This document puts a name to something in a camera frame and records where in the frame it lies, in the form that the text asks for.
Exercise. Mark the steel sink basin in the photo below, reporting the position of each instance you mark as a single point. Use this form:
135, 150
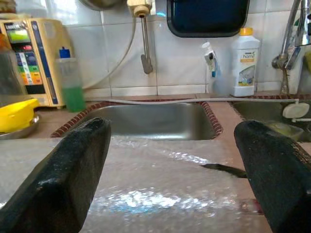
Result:
150, 119

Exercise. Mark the white plastic soap holder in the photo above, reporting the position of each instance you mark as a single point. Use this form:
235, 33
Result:
295, 110

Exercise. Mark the chrome faucet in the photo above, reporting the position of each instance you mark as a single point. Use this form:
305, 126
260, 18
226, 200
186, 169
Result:
284, 58

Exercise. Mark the steel bowl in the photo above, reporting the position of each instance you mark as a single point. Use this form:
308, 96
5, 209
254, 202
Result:
26, 131

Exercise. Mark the clear spray bottle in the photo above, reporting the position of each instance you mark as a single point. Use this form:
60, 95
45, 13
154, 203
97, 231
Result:
219, 85

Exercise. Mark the red mosaic sink trim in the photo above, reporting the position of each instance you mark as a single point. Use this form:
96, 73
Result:
215, 119

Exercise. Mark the clear bubble wrap sheet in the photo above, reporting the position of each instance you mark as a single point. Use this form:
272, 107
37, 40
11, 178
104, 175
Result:
158, 182

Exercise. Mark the dark blue tray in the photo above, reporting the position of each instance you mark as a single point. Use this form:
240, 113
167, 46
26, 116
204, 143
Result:
206, 17

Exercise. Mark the cream water ionizer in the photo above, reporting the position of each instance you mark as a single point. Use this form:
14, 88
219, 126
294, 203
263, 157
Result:
46, 43

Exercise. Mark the beige faucet connector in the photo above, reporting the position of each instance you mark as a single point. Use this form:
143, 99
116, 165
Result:
139, 7

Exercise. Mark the grey metal spout pipe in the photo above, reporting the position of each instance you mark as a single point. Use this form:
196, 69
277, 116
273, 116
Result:
146, 63

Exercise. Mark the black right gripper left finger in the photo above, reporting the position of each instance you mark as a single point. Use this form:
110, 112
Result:
60, 179

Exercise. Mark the white cleaner bottle yellow cap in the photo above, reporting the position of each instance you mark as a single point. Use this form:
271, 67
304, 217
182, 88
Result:
245, 65

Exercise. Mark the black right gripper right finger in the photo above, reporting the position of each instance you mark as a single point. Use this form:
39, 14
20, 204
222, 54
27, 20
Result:
277, 179

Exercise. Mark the yellow plastic cup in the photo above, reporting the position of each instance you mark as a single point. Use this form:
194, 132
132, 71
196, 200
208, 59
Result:
14, 116

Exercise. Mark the small white tube bottle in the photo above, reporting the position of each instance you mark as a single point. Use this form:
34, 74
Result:
210, 55

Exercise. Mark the green detergent bottle blue cap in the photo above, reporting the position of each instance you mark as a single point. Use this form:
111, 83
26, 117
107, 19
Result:
73, 97

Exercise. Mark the small steel side sink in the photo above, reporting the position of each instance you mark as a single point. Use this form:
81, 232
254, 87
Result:
257, 111

